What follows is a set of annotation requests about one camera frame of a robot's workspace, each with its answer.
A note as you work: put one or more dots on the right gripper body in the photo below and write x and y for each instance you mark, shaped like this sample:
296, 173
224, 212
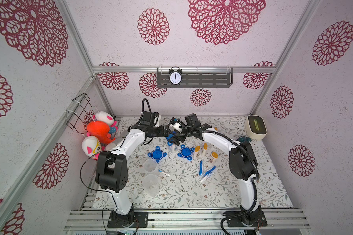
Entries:
183, 130

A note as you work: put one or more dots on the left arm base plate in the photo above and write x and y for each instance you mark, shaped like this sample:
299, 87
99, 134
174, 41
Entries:
132, 220

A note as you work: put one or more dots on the red plush toy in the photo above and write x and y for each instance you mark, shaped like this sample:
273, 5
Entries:
100, 130

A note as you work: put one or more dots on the upper white pink plush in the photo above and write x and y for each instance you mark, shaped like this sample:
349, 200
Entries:
105, 117

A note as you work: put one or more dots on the lower white pink plush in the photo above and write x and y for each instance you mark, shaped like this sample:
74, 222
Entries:
91, 147

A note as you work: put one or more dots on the grey wall shelf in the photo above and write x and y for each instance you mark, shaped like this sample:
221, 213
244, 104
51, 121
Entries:
197, 79

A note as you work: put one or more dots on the white small plush dog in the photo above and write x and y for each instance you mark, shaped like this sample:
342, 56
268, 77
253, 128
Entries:
117, 142

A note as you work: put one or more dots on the black alarm clock on shelf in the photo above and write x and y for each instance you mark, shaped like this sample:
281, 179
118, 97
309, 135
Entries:
175, 75

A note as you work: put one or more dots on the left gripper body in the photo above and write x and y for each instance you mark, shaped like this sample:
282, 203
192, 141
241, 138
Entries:
159, 131

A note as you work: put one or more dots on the white pink plush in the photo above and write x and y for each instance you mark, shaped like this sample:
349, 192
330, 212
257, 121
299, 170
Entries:
105, 117
91, 147

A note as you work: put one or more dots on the teal alarm clock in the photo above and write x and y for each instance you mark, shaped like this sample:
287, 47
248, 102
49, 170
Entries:
244, 139

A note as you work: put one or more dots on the clear plastic container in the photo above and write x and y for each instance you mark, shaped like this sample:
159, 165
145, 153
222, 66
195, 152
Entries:
172, 148
150, 167
151, 185

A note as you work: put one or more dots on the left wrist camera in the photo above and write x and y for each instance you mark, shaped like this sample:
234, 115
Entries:
157, 118

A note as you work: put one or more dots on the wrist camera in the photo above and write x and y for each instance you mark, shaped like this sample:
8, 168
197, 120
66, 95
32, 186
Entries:
157, 118
176, 124

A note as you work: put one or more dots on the left blue container lid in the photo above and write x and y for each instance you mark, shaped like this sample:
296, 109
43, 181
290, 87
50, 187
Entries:
157, 154

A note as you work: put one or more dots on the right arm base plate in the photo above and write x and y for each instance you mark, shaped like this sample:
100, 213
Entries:
252, 219

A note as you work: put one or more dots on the cream box with green window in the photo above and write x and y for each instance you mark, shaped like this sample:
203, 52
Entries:
255, 127

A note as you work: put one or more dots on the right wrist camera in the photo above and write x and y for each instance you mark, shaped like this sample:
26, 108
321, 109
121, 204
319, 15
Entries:
176, 124

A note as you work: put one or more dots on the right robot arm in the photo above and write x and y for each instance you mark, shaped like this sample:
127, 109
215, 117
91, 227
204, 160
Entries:
242, 160

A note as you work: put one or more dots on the wrapped toothbrush lower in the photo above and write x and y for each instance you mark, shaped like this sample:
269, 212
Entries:
206, 177

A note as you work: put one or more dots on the black wire basket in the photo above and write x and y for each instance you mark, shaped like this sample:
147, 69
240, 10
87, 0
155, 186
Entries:
78, 118

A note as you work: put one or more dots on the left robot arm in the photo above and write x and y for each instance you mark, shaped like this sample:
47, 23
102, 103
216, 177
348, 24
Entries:
112, 168

